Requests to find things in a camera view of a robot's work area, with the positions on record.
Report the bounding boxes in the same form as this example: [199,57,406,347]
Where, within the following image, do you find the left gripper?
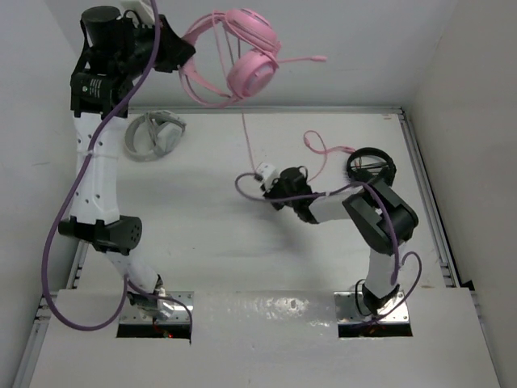
[114,15,191,81]

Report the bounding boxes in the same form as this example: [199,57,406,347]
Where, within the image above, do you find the pink headphones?
[179,8,327,108]

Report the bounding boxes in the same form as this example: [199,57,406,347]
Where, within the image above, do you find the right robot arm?
[257,163,418,314]

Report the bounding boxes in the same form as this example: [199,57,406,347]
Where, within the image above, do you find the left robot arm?
[57,2,195,321]

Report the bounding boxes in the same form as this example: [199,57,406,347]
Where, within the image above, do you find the black headphones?
[344,147,397,187]

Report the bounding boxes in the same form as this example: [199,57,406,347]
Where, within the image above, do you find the white grey headphones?
[124,111,187,162]

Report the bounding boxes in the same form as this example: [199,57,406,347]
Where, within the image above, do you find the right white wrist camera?
[254,162,280,192]

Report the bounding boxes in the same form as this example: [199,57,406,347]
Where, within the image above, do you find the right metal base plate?
[333,290,411,324]

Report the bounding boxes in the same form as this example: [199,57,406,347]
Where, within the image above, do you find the metal base plate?
[120,290,194,324]
[333,290,411,324]

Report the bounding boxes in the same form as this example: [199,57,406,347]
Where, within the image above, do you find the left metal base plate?
[120,290,194,324]

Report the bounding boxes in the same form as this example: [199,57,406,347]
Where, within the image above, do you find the aluminium table frame rail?
[29,108,498,387]

